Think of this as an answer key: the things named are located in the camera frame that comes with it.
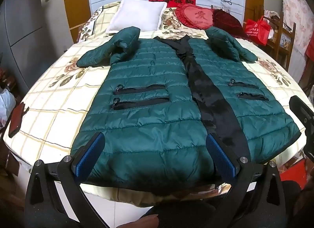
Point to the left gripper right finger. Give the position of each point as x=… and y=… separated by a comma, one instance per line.
x=225, y=160

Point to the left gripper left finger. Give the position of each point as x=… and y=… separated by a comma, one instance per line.
x=86, y=157

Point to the dark green puffer jacket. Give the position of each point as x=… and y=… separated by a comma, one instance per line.
x=161, y=99

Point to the person left hand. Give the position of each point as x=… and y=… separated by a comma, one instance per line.
x=151, y=221

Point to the wooden shelf rack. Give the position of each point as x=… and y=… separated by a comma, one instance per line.
x=280, y=45

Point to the dark red phone case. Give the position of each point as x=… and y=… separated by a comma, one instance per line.
x=16, y=119

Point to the red shopping bag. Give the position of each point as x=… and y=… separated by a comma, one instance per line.
x=258, y=31

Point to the grey wardrobe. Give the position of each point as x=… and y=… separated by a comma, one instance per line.
x=34, y=34

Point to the dark red velvet cushion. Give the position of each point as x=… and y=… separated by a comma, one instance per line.
x=228, y=23

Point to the floral pillow under white pillow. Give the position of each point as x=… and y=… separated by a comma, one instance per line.
x=99, y=22

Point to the red heart cushion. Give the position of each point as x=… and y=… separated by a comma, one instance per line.
x=193, y=16

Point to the white square pillow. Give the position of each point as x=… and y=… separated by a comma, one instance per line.
x=145, y=15

